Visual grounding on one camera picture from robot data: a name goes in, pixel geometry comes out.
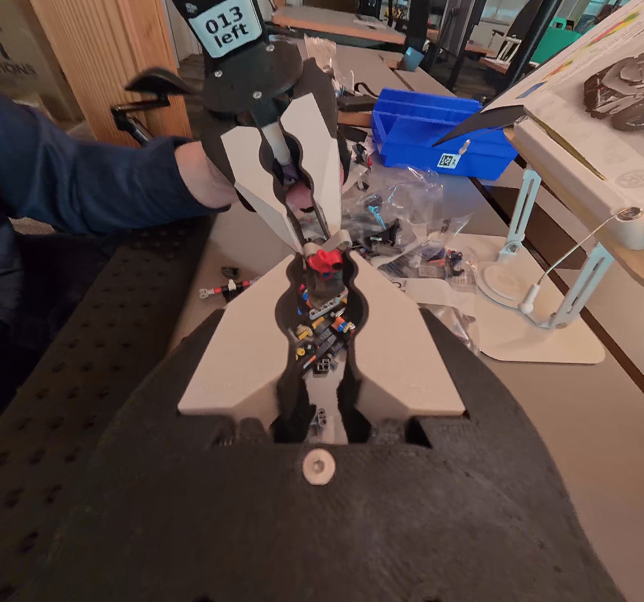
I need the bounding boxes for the person's left hand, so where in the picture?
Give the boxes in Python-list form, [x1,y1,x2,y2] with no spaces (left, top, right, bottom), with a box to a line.
[173,140,238,210]

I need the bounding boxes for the pile of loose lego pieces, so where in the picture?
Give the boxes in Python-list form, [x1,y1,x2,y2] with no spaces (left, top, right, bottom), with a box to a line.
[199,219,403,433]

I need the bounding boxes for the clear bag with white strip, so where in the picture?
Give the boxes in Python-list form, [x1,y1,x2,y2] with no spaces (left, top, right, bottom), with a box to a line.
[352,219,485,357]

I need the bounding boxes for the green chair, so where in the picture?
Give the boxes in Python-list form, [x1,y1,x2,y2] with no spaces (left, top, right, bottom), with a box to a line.
[531,15,612,64]

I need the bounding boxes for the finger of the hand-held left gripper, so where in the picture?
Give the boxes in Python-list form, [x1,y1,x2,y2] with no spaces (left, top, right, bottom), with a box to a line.
[220,125,304,255]
[279,94,344,240]

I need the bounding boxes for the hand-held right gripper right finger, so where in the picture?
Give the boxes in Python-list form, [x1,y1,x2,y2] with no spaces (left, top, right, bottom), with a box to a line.
[344,251,467,443]

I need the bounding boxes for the blue bin with printed tag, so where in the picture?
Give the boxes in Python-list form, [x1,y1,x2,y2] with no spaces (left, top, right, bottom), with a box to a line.
[371,88,519,181]

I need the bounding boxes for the black chair armrest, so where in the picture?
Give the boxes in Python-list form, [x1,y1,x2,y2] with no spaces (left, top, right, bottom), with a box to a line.
[111,67,198,146]

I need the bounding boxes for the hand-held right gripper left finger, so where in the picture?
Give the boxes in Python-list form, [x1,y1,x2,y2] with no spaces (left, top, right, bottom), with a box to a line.
[177,254,303,444]

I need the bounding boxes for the small clear bag blue pieces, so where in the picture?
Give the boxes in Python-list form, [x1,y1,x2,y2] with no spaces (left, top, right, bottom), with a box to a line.
[417,246,480,282]

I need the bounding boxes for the small crinkled clear bag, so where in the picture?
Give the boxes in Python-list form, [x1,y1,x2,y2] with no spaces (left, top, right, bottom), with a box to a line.
[303,34,338,79]

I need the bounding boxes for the lego instruction booklet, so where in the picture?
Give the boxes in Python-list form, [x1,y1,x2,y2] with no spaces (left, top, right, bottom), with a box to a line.
[483,0,644,191]

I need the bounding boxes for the black perforated foam pad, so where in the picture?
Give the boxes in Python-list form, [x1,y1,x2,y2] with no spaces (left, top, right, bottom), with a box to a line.
[0,214,214,602]

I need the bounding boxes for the long wooden workbench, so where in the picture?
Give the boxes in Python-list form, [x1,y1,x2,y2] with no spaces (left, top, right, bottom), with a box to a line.
[272,5,409,46]

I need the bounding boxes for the black slanted pole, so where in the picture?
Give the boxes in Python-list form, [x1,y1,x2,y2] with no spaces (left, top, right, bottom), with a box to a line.
[502,0,587,92]

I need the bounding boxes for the grey and red lego assembly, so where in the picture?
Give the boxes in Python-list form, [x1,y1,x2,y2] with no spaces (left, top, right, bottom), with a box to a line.
[302,232,354,302]

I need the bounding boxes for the white book stand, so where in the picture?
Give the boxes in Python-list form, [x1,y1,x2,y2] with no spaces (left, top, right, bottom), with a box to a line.
[432,104,644,365]

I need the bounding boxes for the person's left forearm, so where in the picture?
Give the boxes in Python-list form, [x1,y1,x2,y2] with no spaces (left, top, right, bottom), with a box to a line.
[0,94,232,236]

